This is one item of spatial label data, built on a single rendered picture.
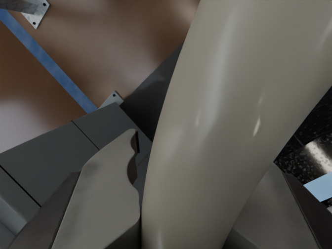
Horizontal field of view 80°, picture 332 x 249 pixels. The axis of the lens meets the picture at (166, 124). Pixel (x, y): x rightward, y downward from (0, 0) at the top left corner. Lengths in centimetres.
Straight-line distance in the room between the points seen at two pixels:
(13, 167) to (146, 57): 85
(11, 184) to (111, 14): 100
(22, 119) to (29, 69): 44
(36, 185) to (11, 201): 8
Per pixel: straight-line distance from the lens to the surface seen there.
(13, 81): 196
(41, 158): 89
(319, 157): 52
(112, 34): 136
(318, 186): 51
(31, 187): 83
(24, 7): 163
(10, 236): 87
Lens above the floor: 118
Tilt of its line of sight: 65 degrees down
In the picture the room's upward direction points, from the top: 140 degrees counter-clockwise
